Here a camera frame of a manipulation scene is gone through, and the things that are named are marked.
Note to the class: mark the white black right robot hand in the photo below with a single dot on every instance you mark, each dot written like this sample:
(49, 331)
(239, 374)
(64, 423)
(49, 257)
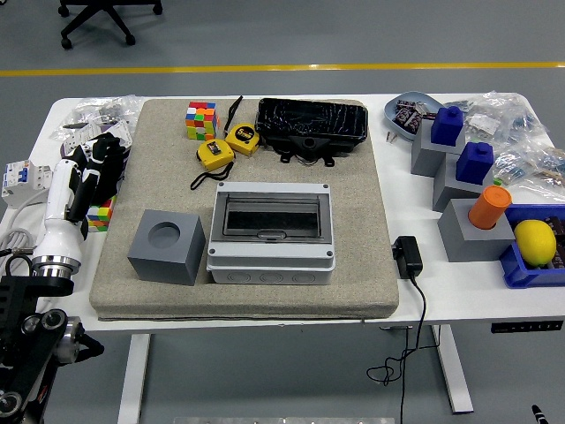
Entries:
(539, 417)

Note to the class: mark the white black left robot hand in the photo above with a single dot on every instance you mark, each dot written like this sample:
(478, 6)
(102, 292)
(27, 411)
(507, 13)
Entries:
(59, 212)

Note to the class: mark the grey electrical box clear lid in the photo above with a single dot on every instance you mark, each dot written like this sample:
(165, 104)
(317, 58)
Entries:
(269, 269)

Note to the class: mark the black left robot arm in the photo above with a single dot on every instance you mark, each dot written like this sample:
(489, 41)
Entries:
(26, 318)

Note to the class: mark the orange cylinder battery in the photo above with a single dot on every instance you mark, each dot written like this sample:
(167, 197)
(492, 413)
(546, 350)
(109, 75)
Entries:
(487, 209)

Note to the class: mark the colourful puzzle cube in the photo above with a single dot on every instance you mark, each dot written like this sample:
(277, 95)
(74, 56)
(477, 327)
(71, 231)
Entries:
(101, 214)
(201, 121)

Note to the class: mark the white circuit breaker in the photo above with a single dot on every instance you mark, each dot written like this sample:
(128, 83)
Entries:
(22, 181)

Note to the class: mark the black cloth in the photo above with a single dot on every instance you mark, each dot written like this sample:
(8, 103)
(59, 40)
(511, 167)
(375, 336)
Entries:
(111, 187)

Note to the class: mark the white socket package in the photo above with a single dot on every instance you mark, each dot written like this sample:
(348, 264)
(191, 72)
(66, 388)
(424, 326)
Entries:
(70, 141)

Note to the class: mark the black table control panel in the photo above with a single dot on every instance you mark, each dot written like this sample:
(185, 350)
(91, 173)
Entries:
(527, 327)

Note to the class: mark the white table leg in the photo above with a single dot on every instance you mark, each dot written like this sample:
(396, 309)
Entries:
(454, 375)
(132, 380)

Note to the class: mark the clear bag of parts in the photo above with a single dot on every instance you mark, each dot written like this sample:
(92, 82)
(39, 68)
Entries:
(529, 170)
(115, 110)
(507, 117)

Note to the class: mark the grey cube with round hole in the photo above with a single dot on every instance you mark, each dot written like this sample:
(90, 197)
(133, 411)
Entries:
(167, 265)

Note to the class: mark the blue storage bin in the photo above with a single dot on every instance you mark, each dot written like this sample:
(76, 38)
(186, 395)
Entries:
(529, 276)

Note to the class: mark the yellow tape measure red label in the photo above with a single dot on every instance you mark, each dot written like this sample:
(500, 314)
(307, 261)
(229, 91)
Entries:
(214, 155)

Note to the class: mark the yellow lemon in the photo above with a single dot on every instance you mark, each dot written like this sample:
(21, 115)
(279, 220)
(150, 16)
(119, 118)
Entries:
(535, 243)

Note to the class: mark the dark packets in bin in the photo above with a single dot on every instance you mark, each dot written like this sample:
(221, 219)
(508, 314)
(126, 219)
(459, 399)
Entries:
(560, 238)

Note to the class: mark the grey block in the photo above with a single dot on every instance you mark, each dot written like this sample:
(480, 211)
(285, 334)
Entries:
(426, 159)
(468, 245)
(450, 194)

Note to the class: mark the yellow tape measure black label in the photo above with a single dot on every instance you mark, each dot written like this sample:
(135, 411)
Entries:
(243, 138)

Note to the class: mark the black power adapter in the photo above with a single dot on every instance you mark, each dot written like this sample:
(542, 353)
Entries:
(408, 256)

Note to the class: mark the blue plastic block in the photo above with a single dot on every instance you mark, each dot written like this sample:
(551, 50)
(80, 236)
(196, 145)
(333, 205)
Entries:
(474, 165)
(446, 128)

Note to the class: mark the black crinkled plastic tray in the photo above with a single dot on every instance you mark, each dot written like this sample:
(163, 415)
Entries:
(309, 117)

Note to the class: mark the grey-brown mat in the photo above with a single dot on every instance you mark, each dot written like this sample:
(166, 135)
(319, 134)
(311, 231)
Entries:
(353, 221)

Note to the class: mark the small metal screws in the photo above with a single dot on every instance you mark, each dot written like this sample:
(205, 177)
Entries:
(390, 137)

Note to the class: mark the dark wrapped packet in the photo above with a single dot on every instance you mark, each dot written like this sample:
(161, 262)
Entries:
(417, 120)
(402, 115)

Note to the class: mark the blue-grey dish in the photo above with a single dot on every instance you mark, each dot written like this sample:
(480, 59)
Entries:
(390, 115)

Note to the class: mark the black plastic bracket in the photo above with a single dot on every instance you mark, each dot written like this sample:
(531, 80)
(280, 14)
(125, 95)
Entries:
(309, 143)

